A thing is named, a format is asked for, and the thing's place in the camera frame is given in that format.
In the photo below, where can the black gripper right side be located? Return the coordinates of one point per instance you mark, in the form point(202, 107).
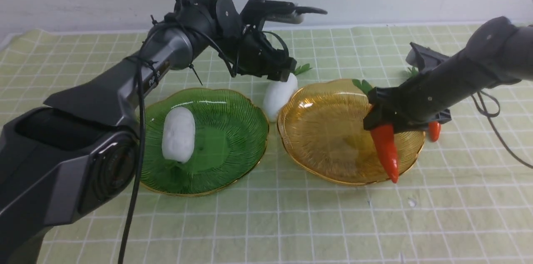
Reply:
point(407, 107)

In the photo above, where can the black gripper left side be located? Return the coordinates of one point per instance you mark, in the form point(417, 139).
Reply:
point(254, 54)

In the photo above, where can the orange carrot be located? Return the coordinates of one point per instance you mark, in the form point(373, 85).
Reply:
point(434, 127)
point(382, 133)

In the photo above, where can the white radish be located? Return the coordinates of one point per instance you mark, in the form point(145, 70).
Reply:
point(278, 93)
point(178, 135)

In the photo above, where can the amber plastic plate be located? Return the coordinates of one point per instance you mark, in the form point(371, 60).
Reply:
point(321, 130)

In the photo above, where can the green checked tablecloth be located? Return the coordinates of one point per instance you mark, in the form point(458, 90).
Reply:
point(466, 200)

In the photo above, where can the green plastic plate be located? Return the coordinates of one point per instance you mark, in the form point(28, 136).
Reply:
point(230, 139)

